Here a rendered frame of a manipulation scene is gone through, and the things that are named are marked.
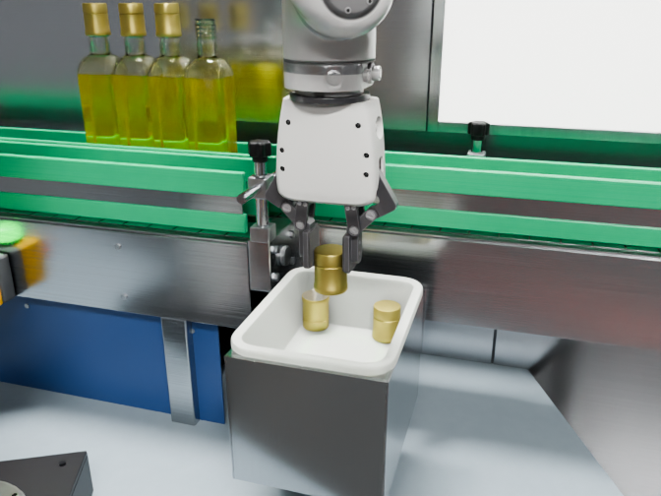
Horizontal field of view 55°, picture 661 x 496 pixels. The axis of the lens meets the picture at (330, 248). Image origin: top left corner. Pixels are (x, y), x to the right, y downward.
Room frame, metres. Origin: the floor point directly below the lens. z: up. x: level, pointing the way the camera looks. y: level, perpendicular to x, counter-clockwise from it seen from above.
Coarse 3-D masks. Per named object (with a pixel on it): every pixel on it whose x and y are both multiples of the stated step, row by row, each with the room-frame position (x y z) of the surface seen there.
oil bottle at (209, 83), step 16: (192, 64) 0.91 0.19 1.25; (208, 64) 0.91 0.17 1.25; (224, 64) 0.93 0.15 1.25; (192, 80) 0.91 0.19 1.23; (208, 80) 0.90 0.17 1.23; (224, 80) 0.92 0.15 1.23; (192, 96) 0.91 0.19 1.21; (208, 96) 0.90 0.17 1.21; (224, 96) 0.92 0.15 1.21; (192, 112) 0.91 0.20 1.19; (208, 112) 0.90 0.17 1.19; (224, 112) 0.91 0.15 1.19; (192, 128) 0.91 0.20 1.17; (208, 128) 0.90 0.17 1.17; (224, 128) 0.91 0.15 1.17; (192, 144) 0.91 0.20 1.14; (208, 144) 0.91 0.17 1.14; (224, 144) 0.91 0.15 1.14
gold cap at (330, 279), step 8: (320, 248) 0.61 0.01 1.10; (328, 248) 0.61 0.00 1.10; (336, 248) 0.61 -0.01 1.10; (320, 256) 0.59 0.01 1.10; (328, 256) 0.59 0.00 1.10; (336, 256) 0.59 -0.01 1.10; (320, 264) 0.59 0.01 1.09; (328, 264) 0.59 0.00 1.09; (336, 264) 0.59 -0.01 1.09; (320, 272) 0.59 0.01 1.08; (328, 272) 0.59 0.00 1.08; (336, 272) 0.59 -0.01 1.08; (320, 280) 0.59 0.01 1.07; (328, 280) 0.59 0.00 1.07; (336, 280) 0.59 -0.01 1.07; (344, 280) 0.60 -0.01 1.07; (320, 288) 0.59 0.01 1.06; (328, 288) 0.59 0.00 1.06; (336, 288) 0.59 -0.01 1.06; (344, 288) 0.60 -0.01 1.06
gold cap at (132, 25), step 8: (120, 8) 0.95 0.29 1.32; (128, 8) 0.95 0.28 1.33; (136, 8) 0.96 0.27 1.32; (120, 16) 0.96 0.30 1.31; (128, 16) 0.95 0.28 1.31; (136, 16) 0.95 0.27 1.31; (144, 16) 0.97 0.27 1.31; (120, 24) 0.96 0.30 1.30; (128, 24) 0.95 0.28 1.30; (136, 24) 0.95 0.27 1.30; (144, 24) 0.97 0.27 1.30; (128, 32) 0.95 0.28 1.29; (136, 32) 0.95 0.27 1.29; (144, 32) 0.96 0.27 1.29
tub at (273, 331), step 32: (288, 288) 0.72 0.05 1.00; (352, 288) 0.74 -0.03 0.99; (384, 288) 0.73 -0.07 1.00; (416, 288) 0.70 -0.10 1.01; (256, 320) 0.62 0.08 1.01; (288, 320) 0.71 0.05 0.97; (352, 320) 0.74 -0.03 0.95; (256, 352) 0.56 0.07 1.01; (288, 352) 0.55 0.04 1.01; (320, 352) 0.67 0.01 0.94; (352, 352) 0.67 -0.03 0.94; (384, 352) 0.67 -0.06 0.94
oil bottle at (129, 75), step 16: (128, 64) 0.94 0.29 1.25; (144, 64) 0.94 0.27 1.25; (128, 80) 0.94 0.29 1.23; (144, 80) 0.94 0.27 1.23; (128, 96) 0.94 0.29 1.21; (144, 96) 0.94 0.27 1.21; (128, 112) 0.94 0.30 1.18; (144, 112) 0.94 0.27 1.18; (128, 128) 0.94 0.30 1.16; (144, 128) 0.94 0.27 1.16; (128, 144) 0.94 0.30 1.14; (144, 144) 0.94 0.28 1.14
